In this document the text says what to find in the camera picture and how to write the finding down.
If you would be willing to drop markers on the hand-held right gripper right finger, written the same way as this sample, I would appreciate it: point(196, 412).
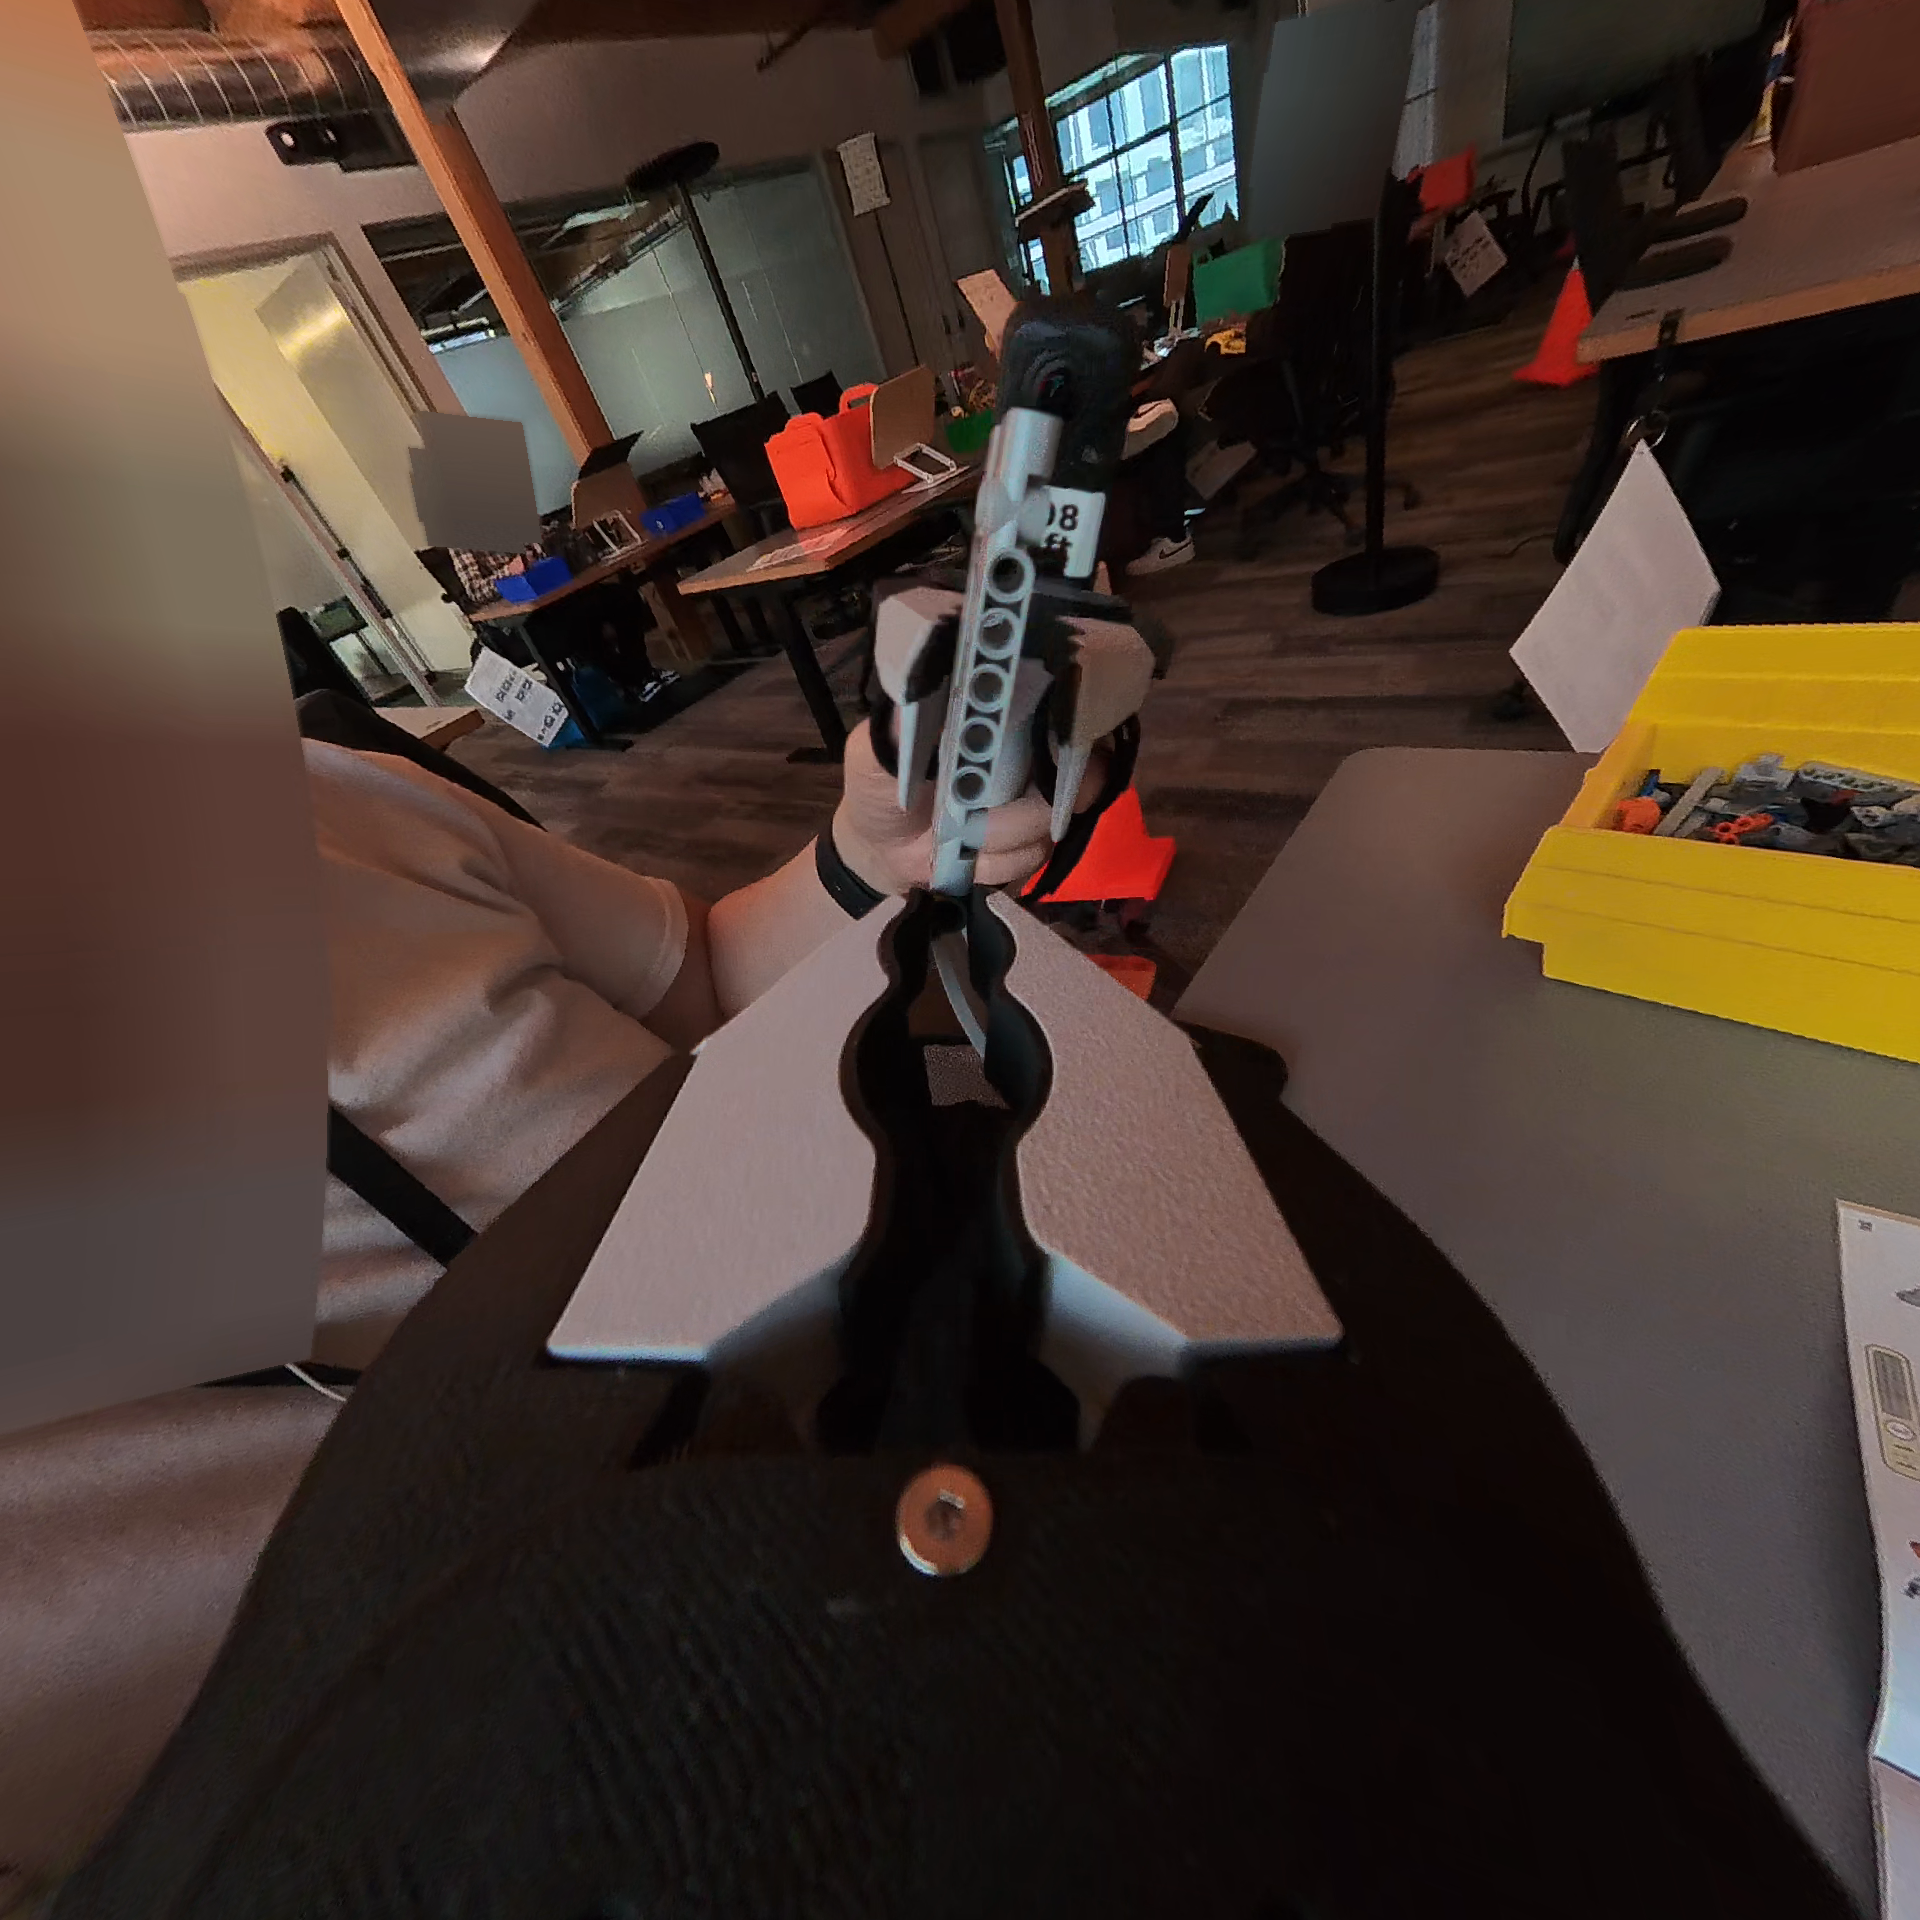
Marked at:
point(1170, 1200)

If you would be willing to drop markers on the brown cardboard sheet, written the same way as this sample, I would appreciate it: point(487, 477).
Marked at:
point(1852, 90)

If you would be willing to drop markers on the person's left hand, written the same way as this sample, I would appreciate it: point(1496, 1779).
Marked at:
point(879, 839)

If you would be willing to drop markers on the silver spiral duct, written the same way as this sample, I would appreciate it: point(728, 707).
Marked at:
point(225, 82)

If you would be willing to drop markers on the grey building brick assembly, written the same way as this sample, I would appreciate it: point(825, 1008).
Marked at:
point(989, 674)

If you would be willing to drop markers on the orange tote bag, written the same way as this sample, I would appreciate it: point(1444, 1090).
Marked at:
point(832, 464)

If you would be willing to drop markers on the yellow plastic bin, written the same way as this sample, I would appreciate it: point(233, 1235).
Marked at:
point(1693, 961)

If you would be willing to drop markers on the person's left forearm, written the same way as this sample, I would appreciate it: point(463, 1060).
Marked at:
point(780, 961)

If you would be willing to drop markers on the black wristband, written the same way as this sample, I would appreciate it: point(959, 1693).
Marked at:
point(843, 879)

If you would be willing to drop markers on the blue storage bin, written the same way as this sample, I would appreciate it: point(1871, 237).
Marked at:
point(673, 515)
point(532, 580)

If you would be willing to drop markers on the pale office desk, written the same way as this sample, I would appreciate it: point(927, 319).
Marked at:
point(1770, 255)

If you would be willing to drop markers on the brown wooden desk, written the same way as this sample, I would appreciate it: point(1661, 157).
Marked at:
point(599, 579)

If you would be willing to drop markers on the wooden post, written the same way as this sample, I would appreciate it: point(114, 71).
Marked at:
point(481, 224)

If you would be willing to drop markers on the pile of building bricks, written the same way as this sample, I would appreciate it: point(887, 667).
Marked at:
point(1800, 809)

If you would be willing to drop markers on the green paper bag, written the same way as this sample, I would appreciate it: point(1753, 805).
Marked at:
point(1237, 281)

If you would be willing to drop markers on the white printed sign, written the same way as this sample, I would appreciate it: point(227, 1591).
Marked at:
point(1473, 252)

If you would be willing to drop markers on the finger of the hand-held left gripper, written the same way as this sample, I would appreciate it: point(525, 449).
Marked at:
point(913, 644)
point(1119, 667)

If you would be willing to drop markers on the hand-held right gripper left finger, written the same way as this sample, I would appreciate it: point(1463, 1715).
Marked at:
point(721, 1200)

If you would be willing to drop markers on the white printed box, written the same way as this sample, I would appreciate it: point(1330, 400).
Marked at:
point(524, 698)

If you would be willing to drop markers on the white instruction booklet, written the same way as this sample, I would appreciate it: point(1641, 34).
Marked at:
point(1893, 1499)

